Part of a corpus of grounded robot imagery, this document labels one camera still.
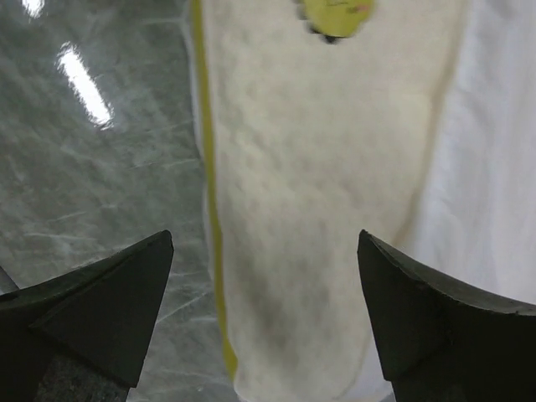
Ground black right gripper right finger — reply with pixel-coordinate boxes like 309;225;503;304
358;231;535;402

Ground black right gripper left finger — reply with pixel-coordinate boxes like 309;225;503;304
1;230;173;401

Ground cream pillow with yellow edge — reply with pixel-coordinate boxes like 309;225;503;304
190;1;467;401

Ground white pillowcase with peach ruffles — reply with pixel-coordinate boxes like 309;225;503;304
363;1;535;401

